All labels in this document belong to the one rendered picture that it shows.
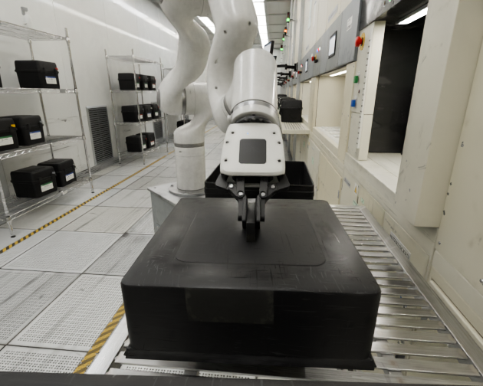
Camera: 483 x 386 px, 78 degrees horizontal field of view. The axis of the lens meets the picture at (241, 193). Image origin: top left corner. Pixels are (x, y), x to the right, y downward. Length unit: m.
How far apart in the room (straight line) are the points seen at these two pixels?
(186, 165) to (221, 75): 0.59
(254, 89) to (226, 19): 0.17
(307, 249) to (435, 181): 0.39
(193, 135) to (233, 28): 0.60
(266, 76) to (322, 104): 2.32
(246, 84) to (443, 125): 0.39
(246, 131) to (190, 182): 0.74
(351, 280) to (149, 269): 0.23
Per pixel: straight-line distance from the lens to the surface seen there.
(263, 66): 0.58
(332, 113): 2.89
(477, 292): 0.68
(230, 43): 0.66
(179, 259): 0.39
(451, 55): 0.71
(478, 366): 0.62
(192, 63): 1.04
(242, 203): 0.45
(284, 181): 0.47
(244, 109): 0.51
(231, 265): 0.37
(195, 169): 1.20
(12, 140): 3.26
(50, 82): 3.74
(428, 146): 0.71
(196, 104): 1.17
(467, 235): 0.69
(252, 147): 0.47
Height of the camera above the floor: 1.15
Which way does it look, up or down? 19 degrees down
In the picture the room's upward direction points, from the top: straight up
